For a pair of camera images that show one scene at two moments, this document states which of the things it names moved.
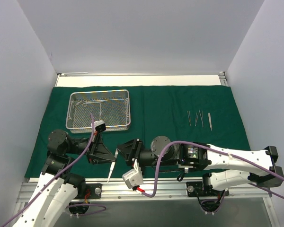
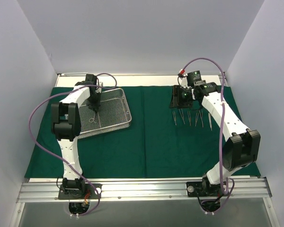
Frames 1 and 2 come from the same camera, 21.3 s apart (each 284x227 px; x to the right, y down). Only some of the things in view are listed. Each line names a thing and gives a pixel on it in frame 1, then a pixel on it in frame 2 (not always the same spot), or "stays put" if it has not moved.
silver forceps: x=196 y=118 stays put
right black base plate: x=198 y=189 stays put
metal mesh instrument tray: x=111 y=107 stays put
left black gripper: x=93 y=148 -> x=94 y=101
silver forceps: x=201 y=117 stays put
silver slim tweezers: x=112 y=165 -> x=182 y=115
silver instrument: x=210 y=122 stays put
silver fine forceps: x=189 y=117 stays put
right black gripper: x=137 y=152 -> x=176 y=96
